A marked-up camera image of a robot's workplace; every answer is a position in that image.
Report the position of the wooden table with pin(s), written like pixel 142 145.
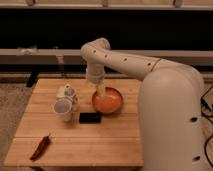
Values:
pixel 114 142

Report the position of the red chili pepper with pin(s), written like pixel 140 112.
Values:
pixel 42 146

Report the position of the grey horizontal rail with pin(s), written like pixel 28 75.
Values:
pixel 49 56

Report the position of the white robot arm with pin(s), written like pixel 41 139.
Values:
pixel 168 104

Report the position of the black rectangular block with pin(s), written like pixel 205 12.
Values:
pixel 90 118

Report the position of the small white cup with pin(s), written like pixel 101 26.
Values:
pixel 65 91

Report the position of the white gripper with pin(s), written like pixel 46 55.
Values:
pixel 96 77

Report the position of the orange ceramic bowl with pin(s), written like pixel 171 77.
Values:
pixel 110 103

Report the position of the white cup lying sideways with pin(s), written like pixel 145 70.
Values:
pixel 65 108

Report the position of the wooden shelf frame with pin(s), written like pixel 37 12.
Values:
pixel 111 4

